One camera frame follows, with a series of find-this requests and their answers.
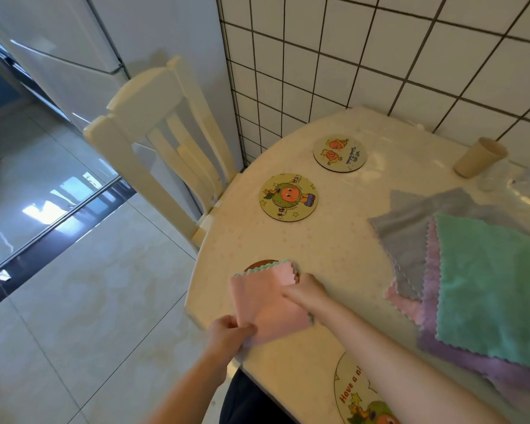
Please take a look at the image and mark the round coaster two orange cartoons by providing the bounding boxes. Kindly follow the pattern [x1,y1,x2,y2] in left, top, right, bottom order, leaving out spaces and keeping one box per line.
[313,134,368,173]

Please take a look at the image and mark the green cloth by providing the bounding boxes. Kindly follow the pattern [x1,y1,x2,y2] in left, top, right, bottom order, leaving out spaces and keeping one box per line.
[434,213,530,371]

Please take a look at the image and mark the cream patterned tablecloth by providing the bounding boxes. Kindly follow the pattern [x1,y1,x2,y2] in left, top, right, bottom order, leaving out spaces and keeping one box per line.
[185,106,530,424]

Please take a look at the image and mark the pink cloth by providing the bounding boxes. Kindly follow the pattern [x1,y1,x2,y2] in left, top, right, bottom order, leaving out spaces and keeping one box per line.
[383,280,425,326]
[230,260,314,347]

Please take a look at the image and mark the grey cloth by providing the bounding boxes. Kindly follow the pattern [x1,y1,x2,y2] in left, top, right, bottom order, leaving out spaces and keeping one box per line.
[367,187,530,301]

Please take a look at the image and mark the round coaster green fruit cartoon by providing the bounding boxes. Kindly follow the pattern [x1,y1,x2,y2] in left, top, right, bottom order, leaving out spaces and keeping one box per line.
[259,173,319,223]

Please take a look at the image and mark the round brown coaster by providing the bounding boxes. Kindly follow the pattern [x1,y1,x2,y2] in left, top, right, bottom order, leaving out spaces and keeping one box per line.
[244,259,279,273]

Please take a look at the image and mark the purple cloth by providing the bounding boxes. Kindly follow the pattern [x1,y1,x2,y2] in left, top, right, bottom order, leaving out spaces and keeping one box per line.
[416,218,530,409]

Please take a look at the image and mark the person's right forearm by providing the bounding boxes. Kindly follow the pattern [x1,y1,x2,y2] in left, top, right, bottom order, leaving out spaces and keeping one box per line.
[311,300,511,424]

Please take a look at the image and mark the person's dark trousers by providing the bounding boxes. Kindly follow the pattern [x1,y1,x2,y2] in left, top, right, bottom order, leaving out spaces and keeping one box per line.
[219,368,299,424]

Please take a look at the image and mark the white refrigerator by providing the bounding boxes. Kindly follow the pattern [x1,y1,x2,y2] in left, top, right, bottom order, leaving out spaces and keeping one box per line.
[0,0,131,130]

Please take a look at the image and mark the person's left hand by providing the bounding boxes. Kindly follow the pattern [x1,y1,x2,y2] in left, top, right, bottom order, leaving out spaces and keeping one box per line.
[206,314,258,365]

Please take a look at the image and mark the person's left forearm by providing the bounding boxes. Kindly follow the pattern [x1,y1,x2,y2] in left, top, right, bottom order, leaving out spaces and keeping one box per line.
[145,349,230,424]

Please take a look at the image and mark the round coaster with red lettering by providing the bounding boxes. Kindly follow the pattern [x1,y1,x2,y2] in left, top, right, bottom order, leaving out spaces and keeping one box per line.
[334,351,400,424]

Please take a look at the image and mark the cream wooden chair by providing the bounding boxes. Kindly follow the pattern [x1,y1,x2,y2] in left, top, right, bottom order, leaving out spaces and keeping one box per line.
[83,56,244,250]

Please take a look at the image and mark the beige cup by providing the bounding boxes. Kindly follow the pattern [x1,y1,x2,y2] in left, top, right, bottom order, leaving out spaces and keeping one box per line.
[453,137,509,179]

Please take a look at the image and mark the person's right hand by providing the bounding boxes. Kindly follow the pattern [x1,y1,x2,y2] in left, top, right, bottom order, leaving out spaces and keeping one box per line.
[281,273,329,315]

